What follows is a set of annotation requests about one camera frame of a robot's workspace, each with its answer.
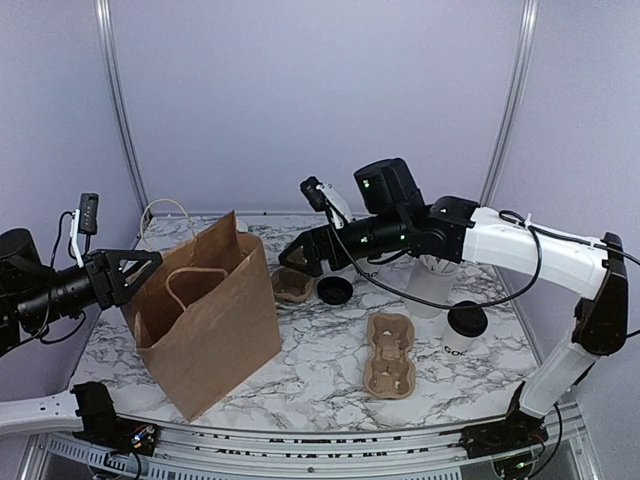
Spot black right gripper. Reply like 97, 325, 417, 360
278, 211, 409, 279

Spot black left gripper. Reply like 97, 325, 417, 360
15, 249, 164, 332

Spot brown paper takeout bag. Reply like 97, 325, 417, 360
121, 213, 281, 421

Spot white paper coffee cup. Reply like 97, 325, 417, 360
441, 317, 486, 361

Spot black plastic cup lid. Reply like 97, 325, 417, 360
447, 300, 488, 338

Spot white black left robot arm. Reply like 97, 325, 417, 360
1, 228, 163, 448

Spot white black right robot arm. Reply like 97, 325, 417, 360
278, 158, 630, 448

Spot brown cardboard cup carrier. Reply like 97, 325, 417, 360
271, 267, 314, 303

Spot orange white bowl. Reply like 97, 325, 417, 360
236, 219, 249, 233

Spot white utensil holder cup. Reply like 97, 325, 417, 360
406, 256, 459, 305

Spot white plastic stirrers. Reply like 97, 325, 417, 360
421, 255, 459, 276

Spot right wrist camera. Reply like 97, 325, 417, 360
299, 176, 355, 229

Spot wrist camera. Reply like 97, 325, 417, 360
299, 176, 355, 229
68, 192, 99, 268

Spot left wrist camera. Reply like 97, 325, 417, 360
68, 192, 99, 268

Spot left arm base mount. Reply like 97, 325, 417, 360
71, 382, 160, 456

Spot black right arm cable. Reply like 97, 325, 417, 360
319, 194, 546, 310

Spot left aluminium corner post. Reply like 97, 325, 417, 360
94, 0, 148, 212

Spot aluminium corner post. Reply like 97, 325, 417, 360
94, 0, 148, 212
479, 0, 540, 206

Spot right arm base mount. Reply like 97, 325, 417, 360
459, 388, 549, 459

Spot right aluminium corner post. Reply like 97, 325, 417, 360
479, 0, 540, 206

